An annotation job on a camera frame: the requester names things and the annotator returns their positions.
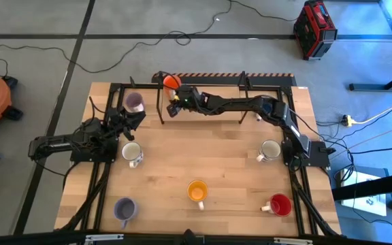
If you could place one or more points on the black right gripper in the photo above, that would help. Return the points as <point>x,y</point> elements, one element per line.
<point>190,98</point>

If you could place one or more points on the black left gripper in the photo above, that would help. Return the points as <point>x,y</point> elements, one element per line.
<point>119,120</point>

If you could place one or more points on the blue white floral mug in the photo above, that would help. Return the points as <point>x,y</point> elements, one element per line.
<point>131,150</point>

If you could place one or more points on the mauve faceted mug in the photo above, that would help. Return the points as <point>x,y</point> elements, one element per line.
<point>134,100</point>

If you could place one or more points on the lavender mug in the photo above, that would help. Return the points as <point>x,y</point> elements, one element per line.
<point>124,209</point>

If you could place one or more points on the yellow mug white outside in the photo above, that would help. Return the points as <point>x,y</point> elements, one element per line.
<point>197,192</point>

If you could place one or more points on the white dark patterned mug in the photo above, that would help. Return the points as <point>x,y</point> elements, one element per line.
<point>271,149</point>

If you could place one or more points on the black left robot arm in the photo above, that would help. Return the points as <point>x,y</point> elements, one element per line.
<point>56,144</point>

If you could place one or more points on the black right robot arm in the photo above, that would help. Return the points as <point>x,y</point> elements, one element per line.
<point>237,102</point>

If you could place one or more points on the orange striped black strip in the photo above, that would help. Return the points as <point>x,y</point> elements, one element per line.
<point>271,81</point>

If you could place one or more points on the red black tool box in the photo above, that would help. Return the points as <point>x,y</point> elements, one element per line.
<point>313,30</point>

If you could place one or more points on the yellow power strip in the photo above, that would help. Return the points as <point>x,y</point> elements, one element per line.
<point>347,120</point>

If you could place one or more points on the black stand leg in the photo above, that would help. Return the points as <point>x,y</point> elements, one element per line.
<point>369,87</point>

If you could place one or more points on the white box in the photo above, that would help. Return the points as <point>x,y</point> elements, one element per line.
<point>364,207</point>

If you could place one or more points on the black metal beam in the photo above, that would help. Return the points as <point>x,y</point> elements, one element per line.
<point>379,185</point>

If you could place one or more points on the black frame wooden shelf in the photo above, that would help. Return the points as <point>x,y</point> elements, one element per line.
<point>216,114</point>

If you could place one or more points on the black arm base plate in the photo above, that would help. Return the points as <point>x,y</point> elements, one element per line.
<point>80,157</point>
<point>318,160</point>

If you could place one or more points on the silver frame bracket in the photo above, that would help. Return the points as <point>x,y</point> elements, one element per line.
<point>293,241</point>
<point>104,237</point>

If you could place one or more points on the black rig frame beam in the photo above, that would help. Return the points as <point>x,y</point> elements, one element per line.
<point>46,240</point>

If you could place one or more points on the black table frame rails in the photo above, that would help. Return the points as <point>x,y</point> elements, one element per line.
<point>296,217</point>

